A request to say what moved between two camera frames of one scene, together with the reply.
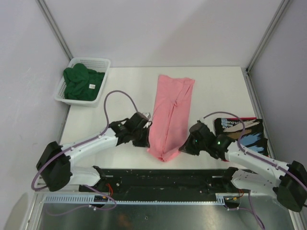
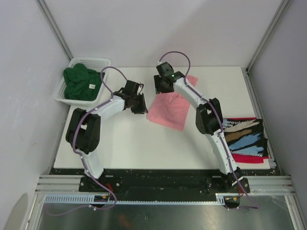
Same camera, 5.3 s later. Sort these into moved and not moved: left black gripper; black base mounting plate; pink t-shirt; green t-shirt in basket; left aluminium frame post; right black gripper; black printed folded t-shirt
Moved: left black gripper; right black gripper; pink t-shirt
Not moved: left aluminium frame post; green t-shirt in basket; black printed folded t-shirt; black base mounting plate
